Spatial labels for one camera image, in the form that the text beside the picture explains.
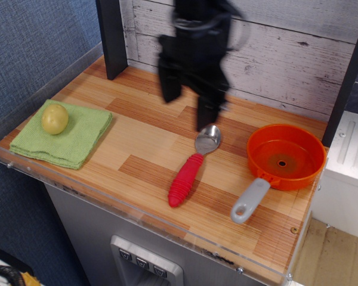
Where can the green folded cloth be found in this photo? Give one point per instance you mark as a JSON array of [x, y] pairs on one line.
[[72, 146]]

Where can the clear acrylic table guard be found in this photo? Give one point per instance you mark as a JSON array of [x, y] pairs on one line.
[[130, 169]]

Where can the yellow black object bottom left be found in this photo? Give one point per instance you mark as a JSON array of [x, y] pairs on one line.
[[15, 272]]

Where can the black left shelf post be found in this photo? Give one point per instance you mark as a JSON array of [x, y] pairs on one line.
[[112, 37]]

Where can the silver dispenser button panel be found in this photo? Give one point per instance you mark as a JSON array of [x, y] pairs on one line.
[[146, 263]]

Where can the black shelf post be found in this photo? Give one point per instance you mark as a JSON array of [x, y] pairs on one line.
[[342, 98], [112, 37]]

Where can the black right shelf post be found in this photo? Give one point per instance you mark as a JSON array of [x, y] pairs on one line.
[[342, 98]]

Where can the orange pan with grey handle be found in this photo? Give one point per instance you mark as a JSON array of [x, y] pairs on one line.
[[280, 156]]

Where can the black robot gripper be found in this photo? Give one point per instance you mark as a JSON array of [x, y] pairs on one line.
[[192, 57]]

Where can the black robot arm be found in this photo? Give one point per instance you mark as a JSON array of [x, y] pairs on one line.
[[201, 10]]

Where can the grey toy cabinet front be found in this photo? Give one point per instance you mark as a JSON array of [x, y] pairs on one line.
[[90, 229]]

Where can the red handled metal spoon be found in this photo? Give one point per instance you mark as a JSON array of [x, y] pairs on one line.
[[207, 141]]

